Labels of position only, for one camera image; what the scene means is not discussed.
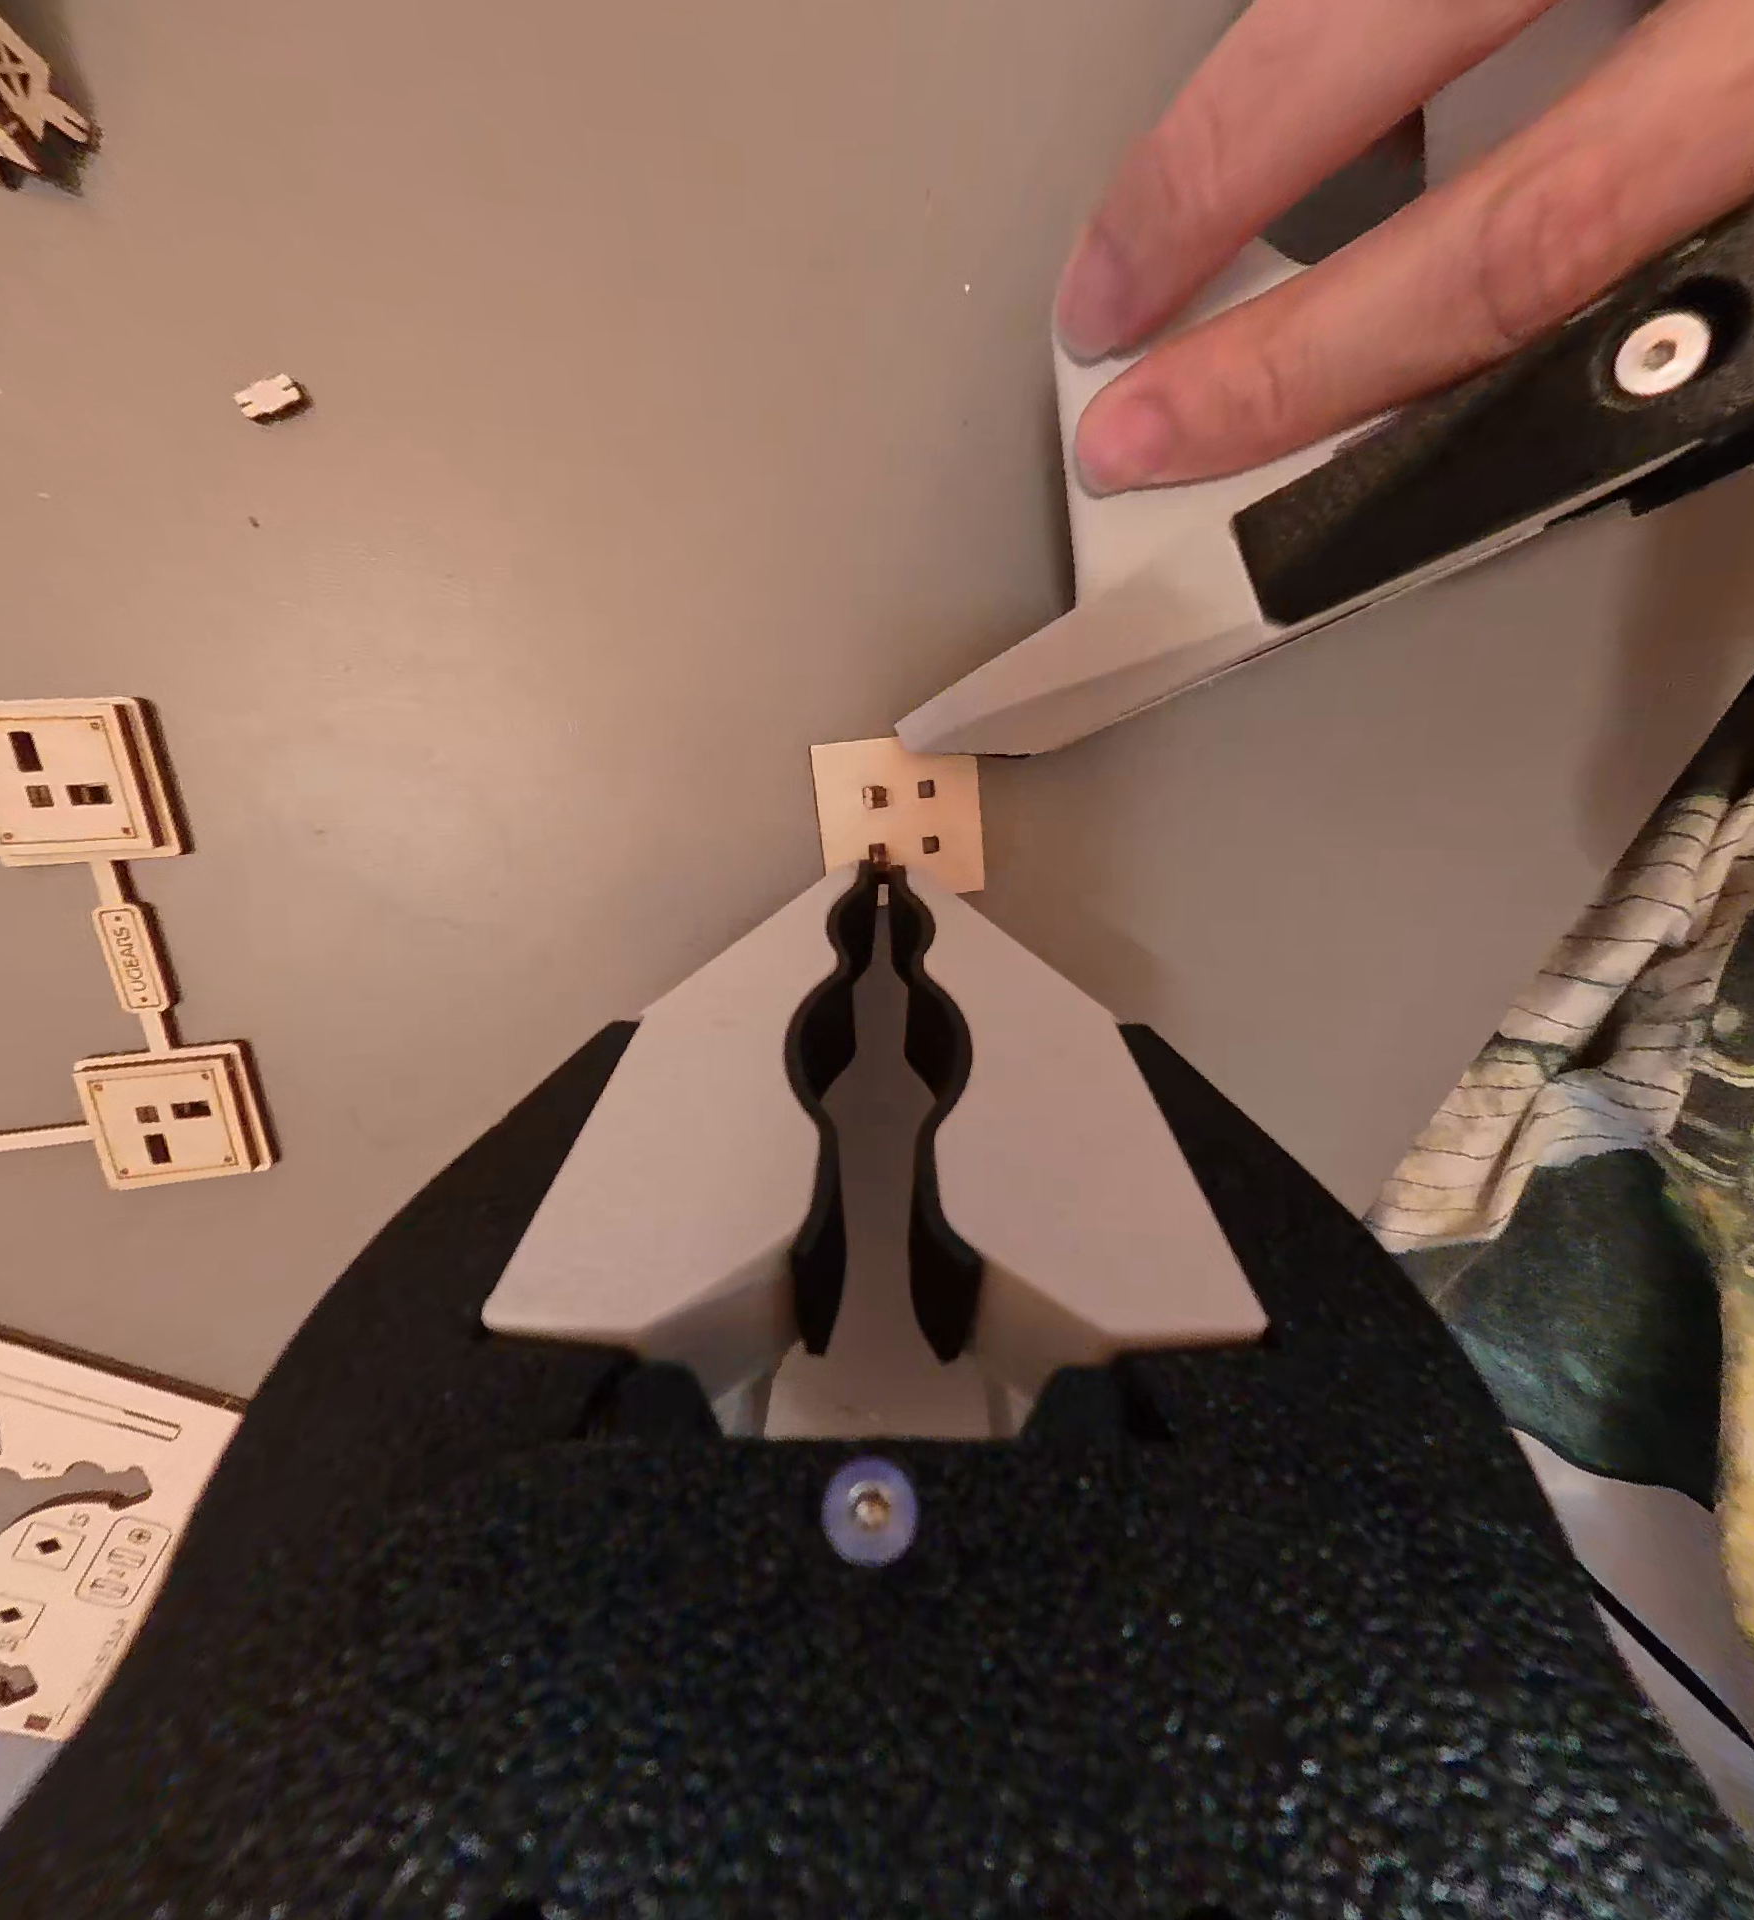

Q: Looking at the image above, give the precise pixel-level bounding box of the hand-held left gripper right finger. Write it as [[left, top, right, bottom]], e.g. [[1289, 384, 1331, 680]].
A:
[[883, 871, 1272, 1416]]

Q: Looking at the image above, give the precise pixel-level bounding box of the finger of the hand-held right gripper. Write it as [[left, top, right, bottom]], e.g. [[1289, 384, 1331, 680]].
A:
[[892, 335, 1653, 755]]

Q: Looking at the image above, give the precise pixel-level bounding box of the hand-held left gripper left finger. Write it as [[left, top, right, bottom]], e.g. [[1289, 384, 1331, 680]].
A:
[[478, 871, 883, 1415]]

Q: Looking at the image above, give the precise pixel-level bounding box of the small square wooden plate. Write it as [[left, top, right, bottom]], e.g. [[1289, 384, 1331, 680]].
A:
[[810, 737, 986, 899]]

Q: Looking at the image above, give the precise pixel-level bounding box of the grey desk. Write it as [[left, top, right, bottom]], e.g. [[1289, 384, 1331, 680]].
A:
[[0, 0, 1754, 1502]]

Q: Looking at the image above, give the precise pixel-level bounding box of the person's right hand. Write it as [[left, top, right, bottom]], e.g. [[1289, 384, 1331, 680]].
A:
[[1057, 0, 1754, 500]]

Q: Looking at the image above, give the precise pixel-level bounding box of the patterned shirt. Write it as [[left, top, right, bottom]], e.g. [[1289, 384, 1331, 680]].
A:
[[1365, 755, 1754, 1822]]

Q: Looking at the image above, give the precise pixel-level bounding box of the wooden puzzle sheet with arcs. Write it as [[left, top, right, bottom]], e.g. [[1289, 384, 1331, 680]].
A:
[[0, 1303, 252, 1745]]

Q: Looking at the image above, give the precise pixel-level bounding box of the wooden four-square frame piece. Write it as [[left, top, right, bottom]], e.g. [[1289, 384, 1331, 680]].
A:
[[0, 699, 279, 1192]]

